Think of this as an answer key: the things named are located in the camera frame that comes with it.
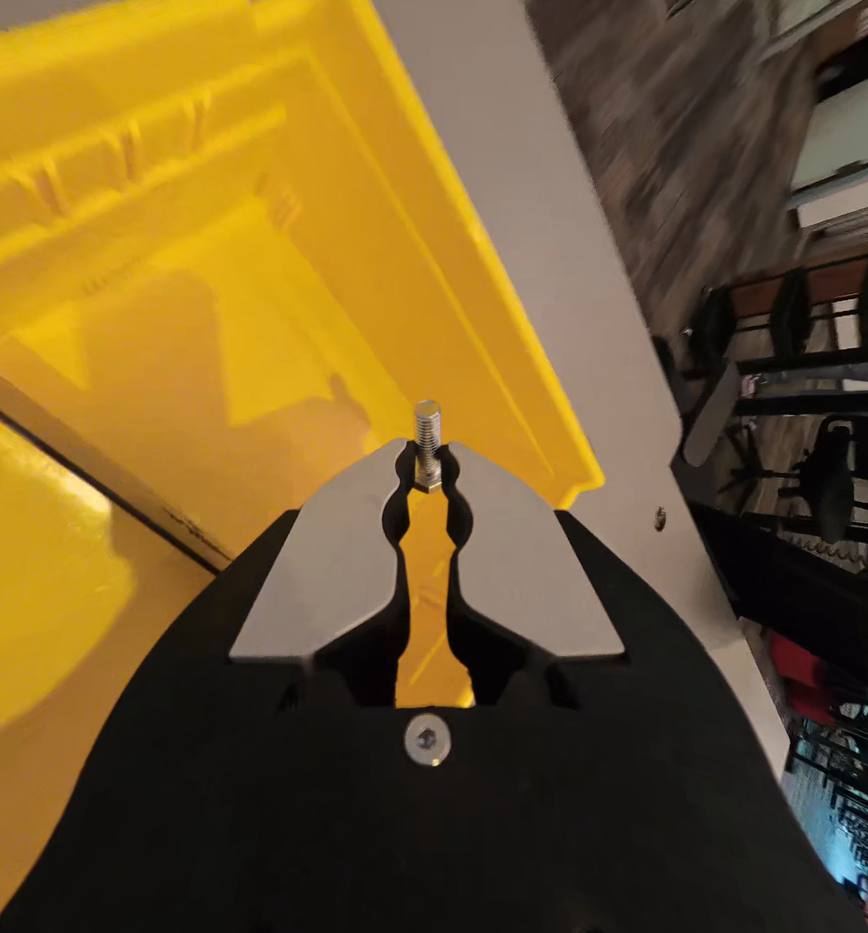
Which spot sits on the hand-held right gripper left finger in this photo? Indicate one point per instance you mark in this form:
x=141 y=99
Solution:
x=332 y=568

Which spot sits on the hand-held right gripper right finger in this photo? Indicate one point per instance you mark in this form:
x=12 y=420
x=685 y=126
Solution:
x=528 y=576

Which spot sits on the silver hex bolt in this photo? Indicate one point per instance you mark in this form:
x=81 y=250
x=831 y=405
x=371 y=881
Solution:
x=426 y=437

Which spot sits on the yellow plastic bin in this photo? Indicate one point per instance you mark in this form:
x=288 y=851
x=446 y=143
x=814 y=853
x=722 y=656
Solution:
x=186 y=255

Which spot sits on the black bin divider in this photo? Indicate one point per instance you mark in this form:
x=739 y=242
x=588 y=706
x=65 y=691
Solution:
x=113 y=477

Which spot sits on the black chair grey armrest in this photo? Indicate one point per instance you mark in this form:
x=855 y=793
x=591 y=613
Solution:
x=710 y=415

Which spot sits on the red bag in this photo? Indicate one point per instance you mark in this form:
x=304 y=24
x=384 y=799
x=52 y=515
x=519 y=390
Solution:
x=805 y=678

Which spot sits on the black office chair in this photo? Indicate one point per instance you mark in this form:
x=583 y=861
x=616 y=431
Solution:
x=831 y=495

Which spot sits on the black utility cart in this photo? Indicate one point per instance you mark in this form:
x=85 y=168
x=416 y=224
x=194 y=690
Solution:
x=805 y=313

